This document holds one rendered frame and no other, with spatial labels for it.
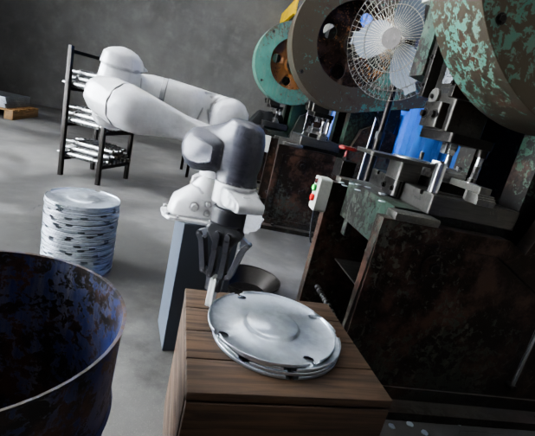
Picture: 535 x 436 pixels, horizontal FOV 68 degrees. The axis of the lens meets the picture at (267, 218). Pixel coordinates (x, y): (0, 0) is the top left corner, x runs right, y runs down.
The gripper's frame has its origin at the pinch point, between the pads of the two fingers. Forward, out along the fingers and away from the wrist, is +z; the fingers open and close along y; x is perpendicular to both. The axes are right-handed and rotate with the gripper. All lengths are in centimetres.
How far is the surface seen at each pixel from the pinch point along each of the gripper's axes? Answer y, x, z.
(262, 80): 91, -337, -70
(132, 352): 28, -22, 41
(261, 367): -16.8, 14.4, 4.5
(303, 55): 26, -178, -78
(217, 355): -7.6, 13.3, 6.2
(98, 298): 14.5, 21.9, -2.7
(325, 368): -28.6, 7.1, 4.9
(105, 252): 66, -60, 30
